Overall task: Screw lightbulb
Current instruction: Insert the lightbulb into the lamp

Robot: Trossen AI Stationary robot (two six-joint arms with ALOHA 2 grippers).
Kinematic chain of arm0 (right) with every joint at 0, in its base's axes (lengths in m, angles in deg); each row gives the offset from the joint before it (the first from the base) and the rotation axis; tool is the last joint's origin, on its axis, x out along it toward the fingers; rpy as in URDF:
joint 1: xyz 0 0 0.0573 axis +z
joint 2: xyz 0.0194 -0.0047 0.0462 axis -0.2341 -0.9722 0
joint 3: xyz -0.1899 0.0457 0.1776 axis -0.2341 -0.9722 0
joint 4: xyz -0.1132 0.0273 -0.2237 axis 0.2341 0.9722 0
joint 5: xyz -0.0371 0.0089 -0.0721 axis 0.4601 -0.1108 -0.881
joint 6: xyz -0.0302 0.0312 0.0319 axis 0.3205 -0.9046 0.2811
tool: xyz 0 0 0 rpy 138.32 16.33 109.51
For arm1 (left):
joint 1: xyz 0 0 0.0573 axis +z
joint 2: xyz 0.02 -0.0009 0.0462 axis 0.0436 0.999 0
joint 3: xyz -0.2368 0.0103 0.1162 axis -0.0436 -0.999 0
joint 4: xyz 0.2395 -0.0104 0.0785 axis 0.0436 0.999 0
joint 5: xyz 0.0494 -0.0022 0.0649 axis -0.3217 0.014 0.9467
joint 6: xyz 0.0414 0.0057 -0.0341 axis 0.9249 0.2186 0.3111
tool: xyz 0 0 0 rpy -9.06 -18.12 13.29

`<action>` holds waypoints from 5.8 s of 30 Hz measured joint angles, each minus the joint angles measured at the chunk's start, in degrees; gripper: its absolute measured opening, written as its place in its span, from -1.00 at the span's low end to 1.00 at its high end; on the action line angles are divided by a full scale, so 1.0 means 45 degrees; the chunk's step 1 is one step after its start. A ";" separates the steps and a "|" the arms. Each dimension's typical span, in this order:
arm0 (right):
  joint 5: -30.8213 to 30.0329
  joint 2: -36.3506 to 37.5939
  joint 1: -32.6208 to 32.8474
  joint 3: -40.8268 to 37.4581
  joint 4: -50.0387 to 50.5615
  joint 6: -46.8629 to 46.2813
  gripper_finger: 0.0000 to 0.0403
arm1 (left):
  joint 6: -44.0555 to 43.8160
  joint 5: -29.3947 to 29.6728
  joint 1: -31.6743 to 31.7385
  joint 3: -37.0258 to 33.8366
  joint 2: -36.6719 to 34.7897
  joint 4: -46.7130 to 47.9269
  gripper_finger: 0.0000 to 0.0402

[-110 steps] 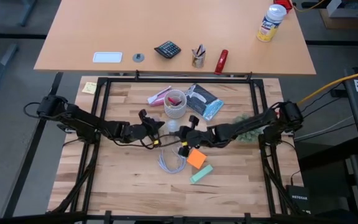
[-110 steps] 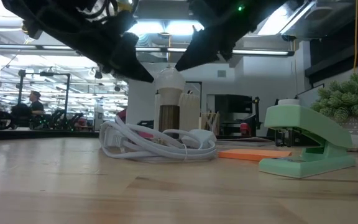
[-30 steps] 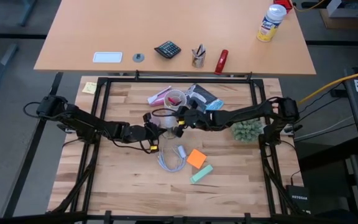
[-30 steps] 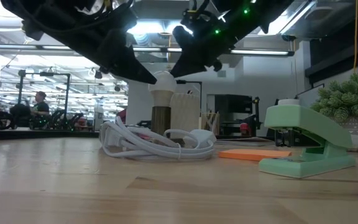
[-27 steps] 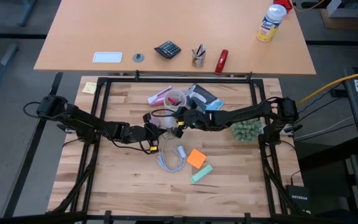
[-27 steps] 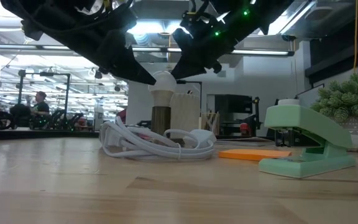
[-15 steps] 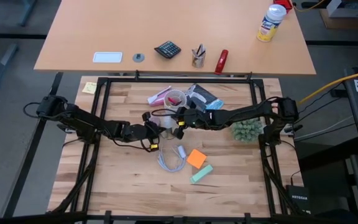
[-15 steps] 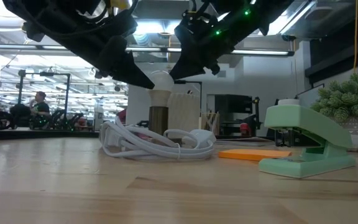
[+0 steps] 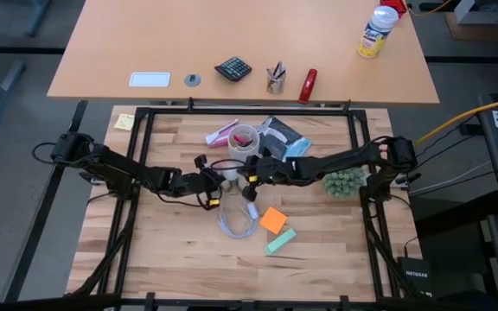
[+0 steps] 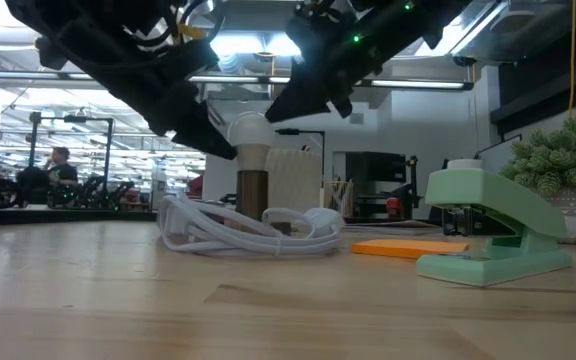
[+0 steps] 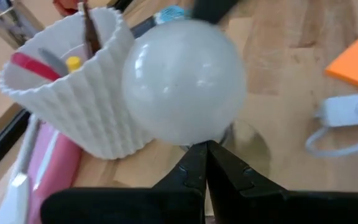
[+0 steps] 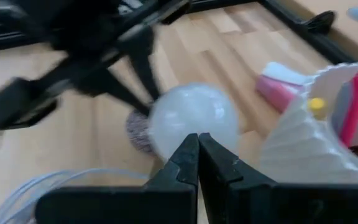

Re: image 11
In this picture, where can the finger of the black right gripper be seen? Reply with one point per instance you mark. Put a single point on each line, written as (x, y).
(214, 11)

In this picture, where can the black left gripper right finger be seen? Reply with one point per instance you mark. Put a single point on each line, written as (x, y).
(253, 205)

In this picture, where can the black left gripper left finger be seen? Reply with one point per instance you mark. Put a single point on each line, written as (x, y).
(166, 205)

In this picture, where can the white round lightbulb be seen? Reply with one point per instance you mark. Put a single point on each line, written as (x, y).
(182, 84)

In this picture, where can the brown pen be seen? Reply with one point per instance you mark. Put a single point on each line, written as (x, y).
(91, 34)

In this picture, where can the white textured pen cup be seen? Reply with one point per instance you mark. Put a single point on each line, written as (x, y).
(85, 109)

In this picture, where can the yellow marker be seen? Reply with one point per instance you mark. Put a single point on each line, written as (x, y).
(73, 63)

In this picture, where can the orange sticky note pad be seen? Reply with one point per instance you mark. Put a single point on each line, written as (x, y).
(357, 62)

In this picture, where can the grey pen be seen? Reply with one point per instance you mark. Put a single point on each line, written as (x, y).
(53, 61)

